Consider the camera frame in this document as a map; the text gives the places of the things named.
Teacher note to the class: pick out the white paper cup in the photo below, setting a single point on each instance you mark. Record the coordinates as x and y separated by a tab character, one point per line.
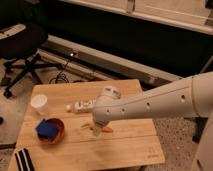
40	104

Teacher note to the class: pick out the orange pepper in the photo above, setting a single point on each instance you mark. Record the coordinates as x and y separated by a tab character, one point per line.
106	130

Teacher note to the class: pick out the black white striped cloth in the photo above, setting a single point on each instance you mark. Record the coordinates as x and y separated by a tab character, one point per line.
24	161

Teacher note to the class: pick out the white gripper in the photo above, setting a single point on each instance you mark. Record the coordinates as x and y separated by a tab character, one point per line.
96	129

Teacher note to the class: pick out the long metal floor rail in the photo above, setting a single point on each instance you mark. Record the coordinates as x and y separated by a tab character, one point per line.
144	73

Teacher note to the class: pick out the red bowl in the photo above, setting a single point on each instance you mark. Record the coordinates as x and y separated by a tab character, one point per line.
61	130

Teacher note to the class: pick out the black office chair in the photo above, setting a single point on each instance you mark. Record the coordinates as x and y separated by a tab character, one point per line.
18	46

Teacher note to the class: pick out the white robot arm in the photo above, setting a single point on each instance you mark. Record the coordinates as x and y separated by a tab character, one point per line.
188	97

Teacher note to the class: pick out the blue sponge block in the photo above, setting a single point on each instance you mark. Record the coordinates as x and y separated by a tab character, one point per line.
46	129

